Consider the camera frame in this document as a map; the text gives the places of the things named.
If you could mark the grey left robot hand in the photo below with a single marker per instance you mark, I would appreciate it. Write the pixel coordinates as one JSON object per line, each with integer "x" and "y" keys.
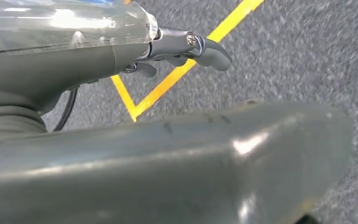
{"x": 58, "y": 52}

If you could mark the yellow floor tape square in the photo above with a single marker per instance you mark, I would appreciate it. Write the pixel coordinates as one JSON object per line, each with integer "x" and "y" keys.
{"x": 172, "y": 77}

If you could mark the black robot foot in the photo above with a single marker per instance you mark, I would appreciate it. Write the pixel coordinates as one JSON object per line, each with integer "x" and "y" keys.
{"x": 307, "y": 220}

